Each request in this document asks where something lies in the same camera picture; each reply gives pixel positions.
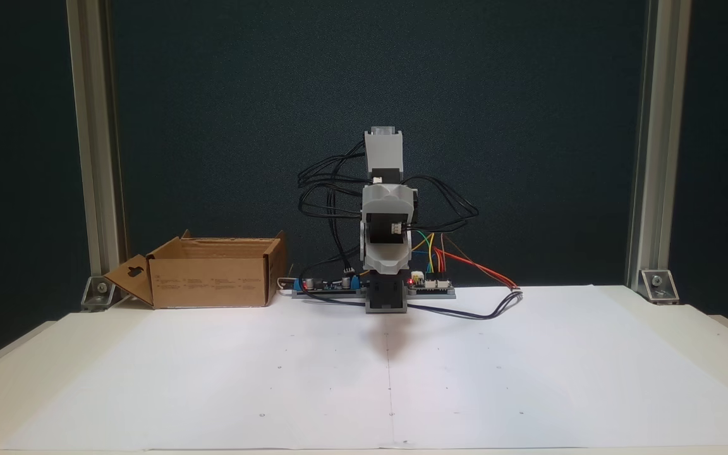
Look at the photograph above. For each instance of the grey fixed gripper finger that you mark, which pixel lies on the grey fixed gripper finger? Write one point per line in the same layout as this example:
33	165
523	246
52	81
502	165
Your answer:
376	254

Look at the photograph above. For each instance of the circuit board with white connector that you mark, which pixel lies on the circuit board with white connector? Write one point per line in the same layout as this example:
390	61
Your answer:
430	287

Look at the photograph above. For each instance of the aluminium profile post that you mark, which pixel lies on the aluminium profile post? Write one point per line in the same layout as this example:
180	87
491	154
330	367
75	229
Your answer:
92	126
658	126

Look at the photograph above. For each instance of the metal corner bracket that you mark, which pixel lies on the metal corner bracket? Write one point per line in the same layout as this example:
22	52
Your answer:
98	292
659	285

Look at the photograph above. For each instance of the open cardboard box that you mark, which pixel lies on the open cardboard box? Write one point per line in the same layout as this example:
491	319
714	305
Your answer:
206	281

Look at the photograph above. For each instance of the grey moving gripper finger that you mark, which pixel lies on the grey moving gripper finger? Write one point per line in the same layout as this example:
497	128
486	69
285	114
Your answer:
388	269

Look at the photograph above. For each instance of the blue circuit board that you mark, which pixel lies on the blue circuit board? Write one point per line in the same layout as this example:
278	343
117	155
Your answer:
326	287

